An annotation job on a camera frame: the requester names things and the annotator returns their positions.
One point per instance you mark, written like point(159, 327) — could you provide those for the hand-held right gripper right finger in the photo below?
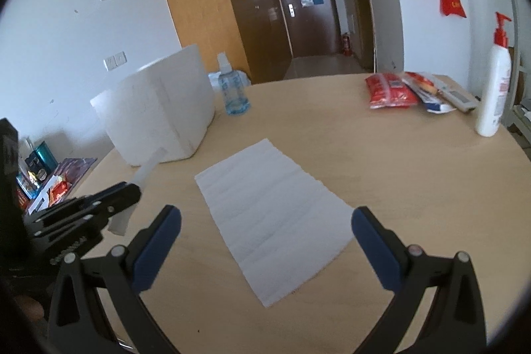
point(375, 250)

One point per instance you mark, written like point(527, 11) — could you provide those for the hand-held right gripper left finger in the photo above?
point(155, 250)

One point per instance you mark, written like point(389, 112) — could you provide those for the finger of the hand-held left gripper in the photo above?
point(124, 196)
point(79, 199)

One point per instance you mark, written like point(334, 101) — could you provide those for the white plastic strip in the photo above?
point(145, 175)

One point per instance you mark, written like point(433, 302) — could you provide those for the white foam box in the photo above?
point(157, 105)

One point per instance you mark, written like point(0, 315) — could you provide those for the white tissue sheet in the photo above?
point(273, 213)

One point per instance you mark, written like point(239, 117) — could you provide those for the person's left hand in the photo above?
point(30, 309)

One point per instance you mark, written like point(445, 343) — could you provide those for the purple flat box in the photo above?
point(76, 169)

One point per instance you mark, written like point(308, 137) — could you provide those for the teal can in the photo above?
point(46, 159)

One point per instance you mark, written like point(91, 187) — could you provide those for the clear spray bottle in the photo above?
point(234, 92)

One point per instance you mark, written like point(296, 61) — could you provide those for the red snack packet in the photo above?
point(390, 90)

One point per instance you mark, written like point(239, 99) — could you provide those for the red and white packet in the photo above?
point(427, 92)

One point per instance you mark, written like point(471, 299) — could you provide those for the white flat device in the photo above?
point(458, 97)

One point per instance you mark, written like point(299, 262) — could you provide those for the white pump lotion bottle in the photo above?
point(493, 88)

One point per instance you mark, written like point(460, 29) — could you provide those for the wooden wardrobe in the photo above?
point(199, 5)

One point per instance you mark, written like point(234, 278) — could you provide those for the red fire extinguisher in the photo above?
point(347, 45)

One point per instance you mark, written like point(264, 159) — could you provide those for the brown door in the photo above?
point(307, 26)

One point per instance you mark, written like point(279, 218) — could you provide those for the white double wall socket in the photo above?
point(115, 61)

